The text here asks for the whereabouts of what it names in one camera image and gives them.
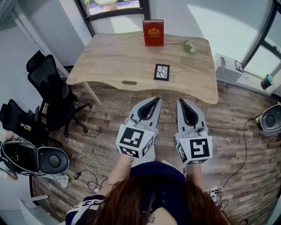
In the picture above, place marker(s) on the person's left forearm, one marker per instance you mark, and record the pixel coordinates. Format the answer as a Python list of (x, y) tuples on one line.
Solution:
[(119, 173)]

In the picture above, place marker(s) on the dark smartphone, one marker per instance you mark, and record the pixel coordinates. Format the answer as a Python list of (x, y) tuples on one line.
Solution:
[(223, 60)]

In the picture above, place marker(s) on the person's leg in beige trousers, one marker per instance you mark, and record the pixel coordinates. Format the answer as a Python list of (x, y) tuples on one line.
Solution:
[(148, 153)]

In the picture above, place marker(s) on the black teal cup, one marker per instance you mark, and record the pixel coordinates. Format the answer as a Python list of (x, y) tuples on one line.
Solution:
[(266, 81)]

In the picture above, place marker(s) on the person's navy dress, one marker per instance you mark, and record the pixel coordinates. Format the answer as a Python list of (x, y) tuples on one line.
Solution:
[(158, 173)]

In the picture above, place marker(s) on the white artificial flower sprig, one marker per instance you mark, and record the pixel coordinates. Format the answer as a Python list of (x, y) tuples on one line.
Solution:
[(190, 45)]

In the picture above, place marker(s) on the white power strip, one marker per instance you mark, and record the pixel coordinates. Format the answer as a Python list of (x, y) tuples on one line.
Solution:
[(214, 192)]

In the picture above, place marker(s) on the black picture frame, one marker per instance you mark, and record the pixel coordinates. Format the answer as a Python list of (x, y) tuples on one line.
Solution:
[(161, 72)]

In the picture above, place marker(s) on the wooden desk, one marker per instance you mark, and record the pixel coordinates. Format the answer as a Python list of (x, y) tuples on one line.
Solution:
[(114, 61)]

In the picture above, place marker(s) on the black office chair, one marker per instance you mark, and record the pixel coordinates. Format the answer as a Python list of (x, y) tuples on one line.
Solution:
[(50, 88), (15, 118)]

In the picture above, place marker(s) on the black power adapter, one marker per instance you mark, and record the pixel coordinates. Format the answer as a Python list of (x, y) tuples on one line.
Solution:
[(77, 175)]

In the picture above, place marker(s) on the person's right forearm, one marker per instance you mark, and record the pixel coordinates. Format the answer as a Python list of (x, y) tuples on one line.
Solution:
[(194, 173)]

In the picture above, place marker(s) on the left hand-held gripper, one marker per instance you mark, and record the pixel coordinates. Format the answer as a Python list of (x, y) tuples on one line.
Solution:
[(131, 140)]

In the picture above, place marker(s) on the red hardcover book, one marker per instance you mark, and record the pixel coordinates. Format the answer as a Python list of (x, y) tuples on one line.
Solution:
[(153, 35)]

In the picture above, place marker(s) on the black framed picture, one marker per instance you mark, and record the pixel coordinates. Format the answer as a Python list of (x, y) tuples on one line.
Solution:
[(238, 66)]

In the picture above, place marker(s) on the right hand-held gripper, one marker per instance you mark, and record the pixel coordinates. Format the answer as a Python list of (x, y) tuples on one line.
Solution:
[(197, 149)]

